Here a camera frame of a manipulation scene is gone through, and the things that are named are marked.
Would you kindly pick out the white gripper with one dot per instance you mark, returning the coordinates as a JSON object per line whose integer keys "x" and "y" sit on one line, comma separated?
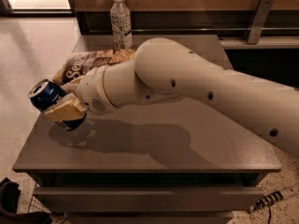
{"x": 89, "y": 91}

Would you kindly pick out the blue pepsi can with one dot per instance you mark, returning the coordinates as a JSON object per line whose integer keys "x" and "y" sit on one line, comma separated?
{"x": 47, "y": 93}

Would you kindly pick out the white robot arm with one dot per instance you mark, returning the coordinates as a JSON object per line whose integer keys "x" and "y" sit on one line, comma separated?
{"x": 162, "y": 70}

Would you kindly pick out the brown yellow chip bag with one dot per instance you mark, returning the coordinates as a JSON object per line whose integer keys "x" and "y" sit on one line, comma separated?
{"x": 80, "y": 63}

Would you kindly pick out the clear plastic water bottle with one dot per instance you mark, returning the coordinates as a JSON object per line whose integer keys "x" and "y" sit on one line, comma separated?
{"x": 121, "y": 25}

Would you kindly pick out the black bag on floor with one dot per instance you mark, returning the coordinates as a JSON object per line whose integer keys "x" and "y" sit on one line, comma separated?
{"x": 9, "y": 198}

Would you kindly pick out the grey drawer cabinet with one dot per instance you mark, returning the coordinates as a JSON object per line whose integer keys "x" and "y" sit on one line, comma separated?
{"x": 173, "y": 163}

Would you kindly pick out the wire basket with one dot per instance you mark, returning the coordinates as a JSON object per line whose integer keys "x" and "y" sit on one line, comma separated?
{"x": 36, "y": 206}

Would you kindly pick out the metal shelf bracket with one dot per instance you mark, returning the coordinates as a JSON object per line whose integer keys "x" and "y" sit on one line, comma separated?
{"x": 259, "y": 18}

